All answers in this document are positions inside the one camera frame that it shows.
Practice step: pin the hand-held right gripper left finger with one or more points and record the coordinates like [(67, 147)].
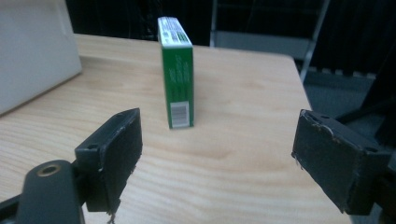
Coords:
[(116, 155)]

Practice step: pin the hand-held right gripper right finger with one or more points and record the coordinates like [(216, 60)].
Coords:
[(330, 161)]

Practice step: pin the black tripod stand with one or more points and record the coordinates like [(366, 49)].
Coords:
[(379, 102)]

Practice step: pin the white plastic storage bin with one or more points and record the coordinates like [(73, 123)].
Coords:
[(34, 53)]

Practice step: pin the white table frame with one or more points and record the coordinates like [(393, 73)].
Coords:
[(258, 43)]

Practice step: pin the green and white carton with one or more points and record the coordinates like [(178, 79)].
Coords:
[(179, 81)]

